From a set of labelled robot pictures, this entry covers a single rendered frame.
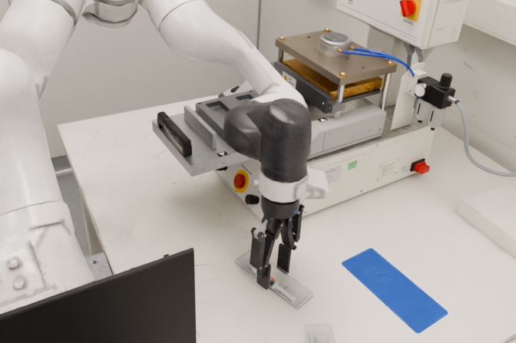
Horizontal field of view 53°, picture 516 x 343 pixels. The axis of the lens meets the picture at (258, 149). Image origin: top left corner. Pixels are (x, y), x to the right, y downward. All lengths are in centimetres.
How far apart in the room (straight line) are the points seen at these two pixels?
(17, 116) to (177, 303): 37
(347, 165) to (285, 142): 45
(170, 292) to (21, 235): 24
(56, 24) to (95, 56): 164
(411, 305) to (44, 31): 89
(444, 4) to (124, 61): 173
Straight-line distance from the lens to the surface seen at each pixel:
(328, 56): 131
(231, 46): 103
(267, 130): 90
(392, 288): 121
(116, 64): 266
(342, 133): 125
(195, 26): 100
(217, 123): 121
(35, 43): 97
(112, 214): 135
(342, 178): 133
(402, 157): 146
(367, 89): 132
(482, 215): 141
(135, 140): 163
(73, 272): 86
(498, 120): 173
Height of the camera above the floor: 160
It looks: 33 degrees down
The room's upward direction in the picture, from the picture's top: 3 degrees clockwise
